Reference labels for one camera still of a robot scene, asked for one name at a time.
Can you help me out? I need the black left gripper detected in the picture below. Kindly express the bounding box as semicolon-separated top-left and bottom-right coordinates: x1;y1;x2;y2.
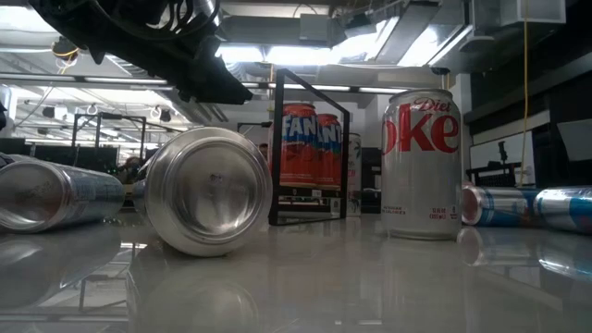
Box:
105;0;254;105

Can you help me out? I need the red Fanta can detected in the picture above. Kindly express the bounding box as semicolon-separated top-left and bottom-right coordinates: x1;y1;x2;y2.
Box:
316;113;344;191
280;103;320;189

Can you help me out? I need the fluorescent ceiling light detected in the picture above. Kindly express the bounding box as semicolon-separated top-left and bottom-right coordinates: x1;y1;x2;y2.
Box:
215;43;385;68

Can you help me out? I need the person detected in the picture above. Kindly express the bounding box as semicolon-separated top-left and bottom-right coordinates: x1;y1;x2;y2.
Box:
117;155;147;184

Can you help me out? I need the blue silver slim can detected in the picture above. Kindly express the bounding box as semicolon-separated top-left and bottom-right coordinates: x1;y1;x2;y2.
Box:
0;159;126;235
461;184;540;228
534;185;592;235

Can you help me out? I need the silver Diet Coke can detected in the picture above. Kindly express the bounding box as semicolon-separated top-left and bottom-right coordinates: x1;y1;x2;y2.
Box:
381;88;463;241

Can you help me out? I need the black cart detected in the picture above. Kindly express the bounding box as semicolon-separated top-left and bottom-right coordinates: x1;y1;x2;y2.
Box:
465;161;518;188

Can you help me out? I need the black rack frame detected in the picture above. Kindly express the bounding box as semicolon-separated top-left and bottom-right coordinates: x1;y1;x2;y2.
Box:
70;112;148;161

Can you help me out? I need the yellow cable reel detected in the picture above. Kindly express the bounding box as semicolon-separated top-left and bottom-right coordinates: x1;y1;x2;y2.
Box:
50;36;84;61

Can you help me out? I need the white wall board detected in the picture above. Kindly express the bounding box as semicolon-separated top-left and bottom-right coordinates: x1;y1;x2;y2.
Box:
469;131;540;175

